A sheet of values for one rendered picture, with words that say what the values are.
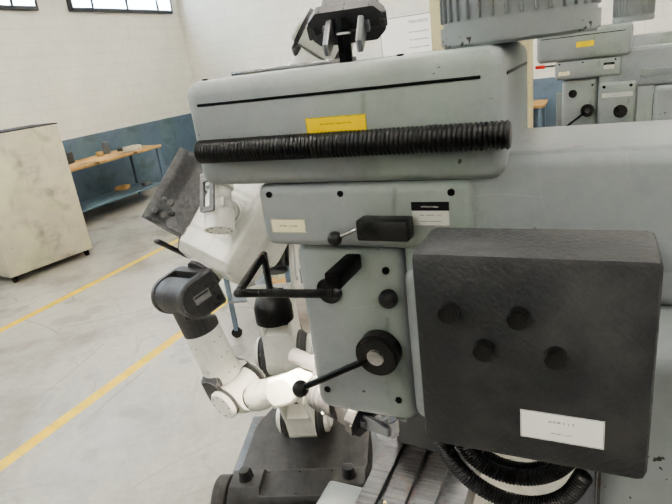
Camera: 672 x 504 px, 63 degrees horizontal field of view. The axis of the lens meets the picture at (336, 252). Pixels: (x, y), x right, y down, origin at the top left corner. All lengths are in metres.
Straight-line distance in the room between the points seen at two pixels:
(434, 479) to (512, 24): 1.01
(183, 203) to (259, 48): 10.24
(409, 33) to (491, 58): 9.58
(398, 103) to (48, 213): 6.51
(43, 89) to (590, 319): 9.73
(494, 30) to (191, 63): 11.90
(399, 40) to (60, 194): 6.18
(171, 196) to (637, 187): 1.02
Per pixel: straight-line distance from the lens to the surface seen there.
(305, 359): 1.19
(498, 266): 0.48
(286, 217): 0.84
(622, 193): 0.73
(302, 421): 2.00
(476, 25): 0.73
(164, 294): 1.36
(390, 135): 0.69
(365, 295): 0.86
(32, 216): 7.00
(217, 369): 1.39
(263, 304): 1.01
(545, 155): 0.72
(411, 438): 1.46
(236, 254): 1.30
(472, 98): 0.70
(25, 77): 9.85
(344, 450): 2.10
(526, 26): 0.72
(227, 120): 0.85
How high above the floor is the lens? 1.90
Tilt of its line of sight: 19 degrees down
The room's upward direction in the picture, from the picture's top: 7 degrees counter-clockwise
